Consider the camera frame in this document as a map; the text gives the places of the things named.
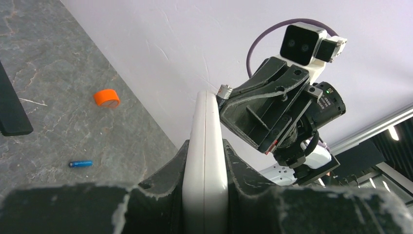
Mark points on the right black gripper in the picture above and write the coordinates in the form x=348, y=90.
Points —
x=265, y=110

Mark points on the white remote control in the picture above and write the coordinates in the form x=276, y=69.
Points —
x=205, y=185

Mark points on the orange tape roll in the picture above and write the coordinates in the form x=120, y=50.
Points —
x=107, y=98

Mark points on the black remote control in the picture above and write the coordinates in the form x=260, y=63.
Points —
x=13, y=118

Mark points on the blue battery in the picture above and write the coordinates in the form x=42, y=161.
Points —
x=82, y=163

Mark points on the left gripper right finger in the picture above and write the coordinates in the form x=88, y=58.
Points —
x=259, y=206

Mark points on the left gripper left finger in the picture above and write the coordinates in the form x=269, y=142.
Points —
x=153, y=206

